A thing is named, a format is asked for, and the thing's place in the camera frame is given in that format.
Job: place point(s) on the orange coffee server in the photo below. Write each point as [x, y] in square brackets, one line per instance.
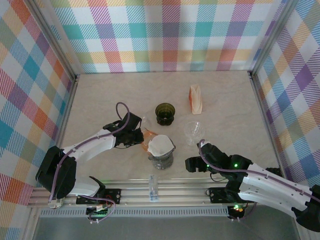
[145, 143]

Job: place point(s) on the clear coffee dripper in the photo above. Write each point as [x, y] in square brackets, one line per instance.
[194, 131]

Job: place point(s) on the white paper coffee filter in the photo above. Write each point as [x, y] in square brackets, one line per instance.
[160, 146]

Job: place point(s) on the grey coffee dripper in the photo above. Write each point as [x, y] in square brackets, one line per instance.
[173, 148]

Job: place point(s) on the grey coffee server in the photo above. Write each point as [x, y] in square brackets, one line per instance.
[161, 163]

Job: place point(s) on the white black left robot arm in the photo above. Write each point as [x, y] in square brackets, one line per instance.
[95, 145]

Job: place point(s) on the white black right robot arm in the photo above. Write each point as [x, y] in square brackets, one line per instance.
[275, 190]

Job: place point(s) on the dark green coffee dripper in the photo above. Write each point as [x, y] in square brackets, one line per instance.
[165, 112]

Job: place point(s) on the orange white coffee filter box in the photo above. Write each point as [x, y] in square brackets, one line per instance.
[197, 107]

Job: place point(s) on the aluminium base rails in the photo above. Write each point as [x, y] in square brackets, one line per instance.
[180, 197]

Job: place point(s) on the small control circuit board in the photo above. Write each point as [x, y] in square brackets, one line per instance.
[236, 210]
[97, 214]

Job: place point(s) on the white paper filters stack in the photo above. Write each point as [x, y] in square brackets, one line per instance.
[196, 97]

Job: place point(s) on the clear plastic block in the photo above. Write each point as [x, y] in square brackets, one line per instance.
[153, 191]

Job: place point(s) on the white printed label board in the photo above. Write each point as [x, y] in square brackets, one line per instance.
[55, 204]

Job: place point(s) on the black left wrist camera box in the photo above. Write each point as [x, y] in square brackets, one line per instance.
[135, 138]

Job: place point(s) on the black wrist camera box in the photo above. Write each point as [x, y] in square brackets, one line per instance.
[193, 164]
[135, 138]

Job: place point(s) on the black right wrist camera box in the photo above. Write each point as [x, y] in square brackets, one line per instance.
[193, 164]

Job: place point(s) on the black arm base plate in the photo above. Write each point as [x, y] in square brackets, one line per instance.
[217, 195]
[113, 195]

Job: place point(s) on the black ribbed bracket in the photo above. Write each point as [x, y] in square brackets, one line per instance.
[273, 171]

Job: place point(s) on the aluminium side rail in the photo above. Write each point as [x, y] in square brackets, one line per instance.
[70, 105]
[261, 100]

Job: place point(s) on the aluminium back rail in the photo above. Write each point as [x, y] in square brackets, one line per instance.
[175, 73]

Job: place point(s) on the aluminium corner post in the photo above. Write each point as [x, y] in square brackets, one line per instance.
[53, 42]
[271, 37]

